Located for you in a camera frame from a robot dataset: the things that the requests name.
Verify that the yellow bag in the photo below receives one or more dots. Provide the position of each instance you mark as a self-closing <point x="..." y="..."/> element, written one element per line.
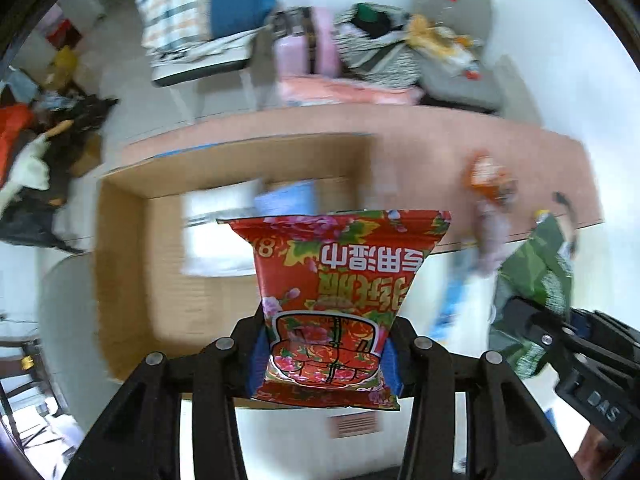
<point x="64" y="62"/>

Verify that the pale pink packet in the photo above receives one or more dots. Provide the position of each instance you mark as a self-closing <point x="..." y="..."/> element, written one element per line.
<point x="492" y="240"/>

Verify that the orange snack packet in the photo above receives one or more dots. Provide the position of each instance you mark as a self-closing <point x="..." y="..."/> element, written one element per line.
<point x="487" y="175"/>

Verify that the orange red cloth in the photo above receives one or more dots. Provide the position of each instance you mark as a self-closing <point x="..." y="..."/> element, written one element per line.
<point x="12" y="135"/>

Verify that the pile of black clothes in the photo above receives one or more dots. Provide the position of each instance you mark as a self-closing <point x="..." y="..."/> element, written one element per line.
<point x="75" y="120"/>

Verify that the plaid cloth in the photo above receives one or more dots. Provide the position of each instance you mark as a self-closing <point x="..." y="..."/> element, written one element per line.
<point x="170" y="5"/>

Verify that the white cloth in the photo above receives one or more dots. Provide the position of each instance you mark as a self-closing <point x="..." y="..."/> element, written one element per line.
<point x="30" y="167"/>

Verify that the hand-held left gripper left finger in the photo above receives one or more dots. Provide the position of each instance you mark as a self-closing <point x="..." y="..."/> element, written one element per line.
<point x="256" y="366"/>

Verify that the yellow snack packets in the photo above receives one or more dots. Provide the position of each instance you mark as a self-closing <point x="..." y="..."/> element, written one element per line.
<point x="440" y="40"/>

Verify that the small cardboard box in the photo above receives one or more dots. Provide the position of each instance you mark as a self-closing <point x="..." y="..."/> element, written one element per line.
<point x="90" y="155"/>

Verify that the pink folded blanket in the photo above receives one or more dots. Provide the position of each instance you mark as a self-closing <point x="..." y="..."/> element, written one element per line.
<point x="345" y="91"/>

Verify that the light blue soft packet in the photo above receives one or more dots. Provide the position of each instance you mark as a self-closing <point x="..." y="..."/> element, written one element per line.
<point x="290" y="200"/>

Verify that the green patterned packet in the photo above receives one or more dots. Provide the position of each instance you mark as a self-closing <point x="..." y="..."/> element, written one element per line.
<point x="537" y="265"/>

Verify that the pink suitcase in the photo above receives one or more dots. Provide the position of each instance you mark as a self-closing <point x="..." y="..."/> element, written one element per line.
<point x="300" y="45"/>

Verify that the dark framed chair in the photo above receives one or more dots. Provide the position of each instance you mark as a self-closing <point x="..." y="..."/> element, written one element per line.
<point x="25" y="350"/>

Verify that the white soft packet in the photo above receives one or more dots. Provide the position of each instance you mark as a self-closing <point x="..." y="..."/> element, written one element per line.
<point x="220" y="230"/>

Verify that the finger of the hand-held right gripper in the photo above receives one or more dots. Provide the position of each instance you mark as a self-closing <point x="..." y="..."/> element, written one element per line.
<point x="535" y="327"/>

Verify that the red floral wet wipes packet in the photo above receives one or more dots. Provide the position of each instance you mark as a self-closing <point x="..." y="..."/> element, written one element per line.
<point x="330" y="305"/>

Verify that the white chair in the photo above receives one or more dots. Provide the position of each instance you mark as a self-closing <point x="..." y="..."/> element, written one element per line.
<point x="200" y="67"/>

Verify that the blue and white packet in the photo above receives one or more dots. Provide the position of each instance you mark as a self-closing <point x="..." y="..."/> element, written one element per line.
<point x="457" y="295"/>

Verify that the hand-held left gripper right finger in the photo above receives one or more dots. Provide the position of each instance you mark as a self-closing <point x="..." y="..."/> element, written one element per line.
<point x="395" y="371"/>

